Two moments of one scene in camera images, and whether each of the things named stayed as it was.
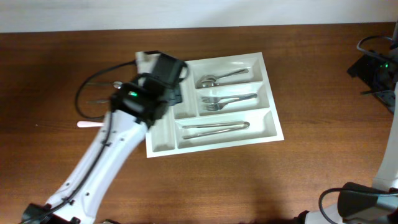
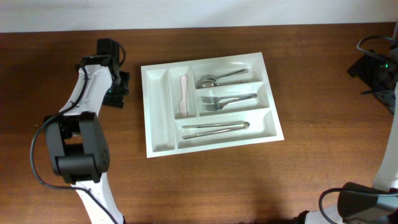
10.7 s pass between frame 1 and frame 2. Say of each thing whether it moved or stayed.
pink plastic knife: moved
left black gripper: moved
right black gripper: stayed
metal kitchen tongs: stayed
